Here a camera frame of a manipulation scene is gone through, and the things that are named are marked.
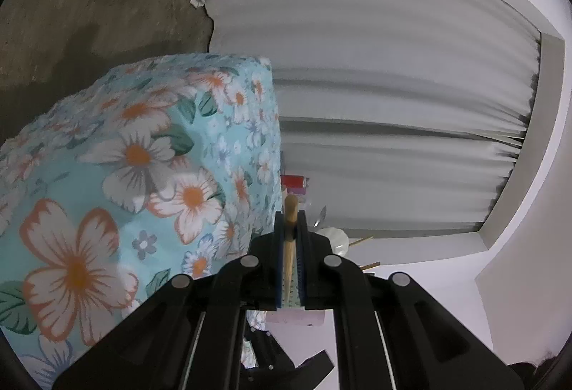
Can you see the blue floral tablecloth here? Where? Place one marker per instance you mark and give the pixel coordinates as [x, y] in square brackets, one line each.
[134, 171]

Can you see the purple bottle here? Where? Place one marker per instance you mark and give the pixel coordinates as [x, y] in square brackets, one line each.
[301, 192]

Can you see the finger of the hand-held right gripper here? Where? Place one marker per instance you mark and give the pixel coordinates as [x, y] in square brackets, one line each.
[319, 365]
[266, 349]

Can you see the wooden chopstick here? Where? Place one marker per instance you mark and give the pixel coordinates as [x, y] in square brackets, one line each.
[361, 241]
[291, 211]
[370, 265]

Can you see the red bottle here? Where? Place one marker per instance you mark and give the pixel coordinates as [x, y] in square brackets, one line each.
[294, 181]

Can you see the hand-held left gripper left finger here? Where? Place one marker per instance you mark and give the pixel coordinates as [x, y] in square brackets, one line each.
[250, 278]

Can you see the metal spoon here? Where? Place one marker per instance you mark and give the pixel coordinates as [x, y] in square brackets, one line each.
[321, 215]

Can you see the white curtain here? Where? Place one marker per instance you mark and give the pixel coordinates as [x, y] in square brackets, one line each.
[380, 104]

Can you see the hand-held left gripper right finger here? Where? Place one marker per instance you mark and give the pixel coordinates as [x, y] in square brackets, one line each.
[321, 278]

